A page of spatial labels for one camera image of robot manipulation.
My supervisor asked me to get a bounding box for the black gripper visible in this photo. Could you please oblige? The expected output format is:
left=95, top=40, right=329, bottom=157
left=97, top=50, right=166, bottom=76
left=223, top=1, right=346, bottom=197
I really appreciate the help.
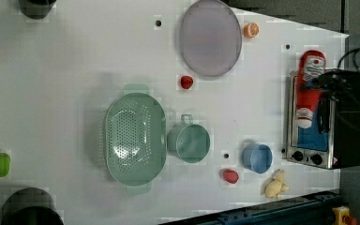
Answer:
left=310, top=69, right=360, bottom=100

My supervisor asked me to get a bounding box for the red ketchup bottle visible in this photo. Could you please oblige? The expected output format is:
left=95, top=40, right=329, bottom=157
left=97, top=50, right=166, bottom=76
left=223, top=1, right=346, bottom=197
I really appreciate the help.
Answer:
left=296, top=50, right=326, bottom=128

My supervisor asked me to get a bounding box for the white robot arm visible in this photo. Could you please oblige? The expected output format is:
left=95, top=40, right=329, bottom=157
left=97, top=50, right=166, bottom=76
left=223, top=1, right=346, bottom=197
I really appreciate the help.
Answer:
left=304, top=48, right=360, bottom=100

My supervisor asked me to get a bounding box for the green oval strainer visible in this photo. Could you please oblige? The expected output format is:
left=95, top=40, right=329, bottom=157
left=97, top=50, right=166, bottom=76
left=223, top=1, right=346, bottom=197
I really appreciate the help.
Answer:
left=103, top=83, right=167, bottom=196

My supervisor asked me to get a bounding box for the black toaster oven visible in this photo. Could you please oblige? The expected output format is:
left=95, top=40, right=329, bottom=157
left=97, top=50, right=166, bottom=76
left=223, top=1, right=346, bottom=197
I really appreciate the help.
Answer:
left=282, top=71, right=360, bottom=170

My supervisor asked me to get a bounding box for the orange toy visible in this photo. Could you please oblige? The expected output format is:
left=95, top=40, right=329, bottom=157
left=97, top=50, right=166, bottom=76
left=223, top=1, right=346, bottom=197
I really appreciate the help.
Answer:
left=243, top=22, right=260, bottom=38

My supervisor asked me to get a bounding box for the blue cup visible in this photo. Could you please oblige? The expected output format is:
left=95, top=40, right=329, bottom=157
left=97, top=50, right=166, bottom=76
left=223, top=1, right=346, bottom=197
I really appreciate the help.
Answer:
left=242, top=143, right=273, bottom=173

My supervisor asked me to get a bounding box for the lilac round plate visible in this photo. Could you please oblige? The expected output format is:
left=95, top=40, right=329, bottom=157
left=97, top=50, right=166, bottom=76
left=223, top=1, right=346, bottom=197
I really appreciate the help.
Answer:
left=179, top=0, right=242, bottom=76

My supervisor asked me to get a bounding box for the red strawberry toy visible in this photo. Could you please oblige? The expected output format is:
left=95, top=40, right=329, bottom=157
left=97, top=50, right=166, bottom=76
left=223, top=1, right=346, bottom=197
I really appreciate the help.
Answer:
left=180, top=76, right=193, bottom=90
left=222, top=169, right=239, bottom=184

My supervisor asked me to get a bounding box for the green mug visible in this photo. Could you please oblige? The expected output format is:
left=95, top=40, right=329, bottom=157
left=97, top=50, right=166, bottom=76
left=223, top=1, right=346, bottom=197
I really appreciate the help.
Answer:
left=167, top=114, right=210, bottom=163

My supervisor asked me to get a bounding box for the green toy fruit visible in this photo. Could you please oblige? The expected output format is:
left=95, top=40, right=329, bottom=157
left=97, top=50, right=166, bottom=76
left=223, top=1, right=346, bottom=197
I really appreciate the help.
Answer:
left=0, top=153, right=10, bottom=177

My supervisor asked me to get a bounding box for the black post upper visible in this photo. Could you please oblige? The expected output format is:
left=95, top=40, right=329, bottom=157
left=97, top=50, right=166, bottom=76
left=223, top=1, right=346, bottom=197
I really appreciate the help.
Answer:
left=18, top=0, right=57, bottom=20

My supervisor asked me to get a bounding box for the black post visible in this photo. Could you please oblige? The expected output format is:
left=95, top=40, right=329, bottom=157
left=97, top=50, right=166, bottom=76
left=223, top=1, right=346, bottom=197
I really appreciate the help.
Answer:
left=1, top=187, right=65, bottom=225
left=18, top=0, right=57, bottom=20

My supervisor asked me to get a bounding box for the black post lower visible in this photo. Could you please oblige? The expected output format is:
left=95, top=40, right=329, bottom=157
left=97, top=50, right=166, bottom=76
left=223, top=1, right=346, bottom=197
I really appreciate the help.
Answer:
left=1, top=187, right=65, bottom=225

